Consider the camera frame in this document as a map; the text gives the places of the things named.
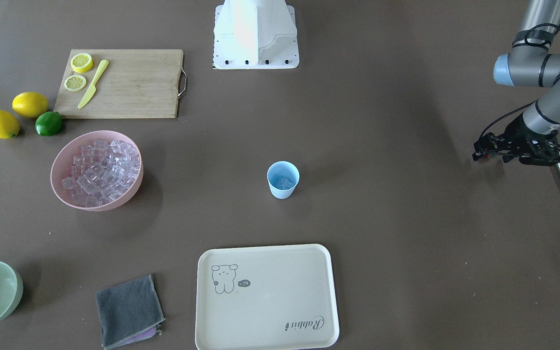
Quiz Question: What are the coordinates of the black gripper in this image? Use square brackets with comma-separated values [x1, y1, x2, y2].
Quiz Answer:
[472, 115, 555, 161]

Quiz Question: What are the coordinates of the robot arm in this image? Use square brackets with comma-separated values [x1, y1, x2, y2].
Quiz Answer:
[472, 0, 560, 166]

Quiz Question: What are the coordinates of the light blue plastic cup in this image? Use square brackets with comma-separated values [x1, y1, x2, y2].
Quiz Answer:
[266, 161, 300, 199]

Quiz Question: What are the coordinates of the clear ice cube pile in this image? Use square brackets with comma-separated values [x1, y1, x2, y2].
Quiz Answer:
[59, 138, 142, 209]

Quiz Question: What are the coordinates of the cream rabbit tray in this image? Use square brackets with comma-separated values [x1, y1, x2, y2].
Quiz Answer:
[195, 244, 340, 350]

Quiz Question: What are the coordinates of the wooden cutting board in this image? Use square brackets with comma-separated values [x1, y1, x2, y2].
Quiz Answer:
[53, 49, 187, 119]

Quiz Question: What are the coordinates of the pink plastic bowl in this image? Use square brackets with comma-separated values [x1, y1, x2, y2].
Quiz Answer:
[50, 130, 144, 212]

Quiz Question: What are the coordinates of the grey folded cloth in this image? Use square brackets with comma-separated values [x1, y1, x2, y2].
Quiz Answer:
[95, 273, 165, 350]

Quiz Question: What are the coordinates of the yellow plastic knife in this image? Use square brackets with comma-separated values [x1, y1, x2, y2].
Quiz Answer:
[76, 59, 109, 109]

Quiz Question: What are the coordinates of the lemon half slice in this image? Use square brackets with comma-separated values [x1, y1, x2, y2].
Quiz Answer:
[63, 74, 87, 92]
[70, 52, 94, 73]

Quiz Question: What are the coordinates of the green lime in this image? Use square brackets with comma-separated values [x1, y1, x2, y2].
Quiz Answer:
[34, 111, 64, 137]

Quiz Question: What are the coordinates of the whole yellow lemon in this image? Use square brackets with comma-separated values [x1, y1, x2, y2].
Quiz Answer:
[12, 91, 49, 118]
[0, 109, 21, 139]

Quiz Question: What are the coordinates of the black camera mount wrist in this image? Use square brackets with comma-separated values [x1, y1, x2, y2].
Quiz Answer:
[519, 140, 560, 167]

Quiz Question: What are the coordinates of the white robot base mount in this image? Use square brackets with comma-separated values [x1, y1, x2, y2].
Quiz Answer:
[212, 0, 300, 70]

